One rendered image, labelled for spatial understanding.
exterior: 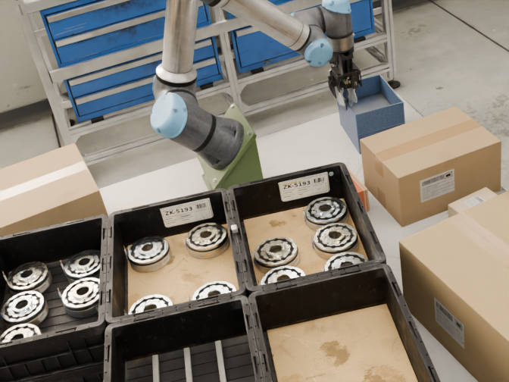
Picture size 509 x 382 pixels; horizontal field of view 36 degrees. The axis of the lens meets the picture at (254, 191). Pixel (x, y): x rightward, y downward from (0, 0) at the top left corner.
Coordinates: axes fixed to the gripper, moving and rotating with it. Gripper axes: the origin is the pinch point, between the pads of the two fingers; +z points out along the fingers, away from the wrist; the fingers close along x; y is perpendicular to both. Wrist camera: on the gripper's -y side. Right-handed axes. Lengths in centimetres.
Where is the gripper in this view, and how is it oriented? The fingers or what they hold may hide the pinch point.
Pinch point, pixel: (345, 104)
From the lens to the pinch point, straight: 242.9
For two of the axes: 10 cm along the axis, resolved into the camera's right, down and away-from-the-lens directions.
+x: 9.6, -2.6, 0.9
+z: 1.7, 8.1, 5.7
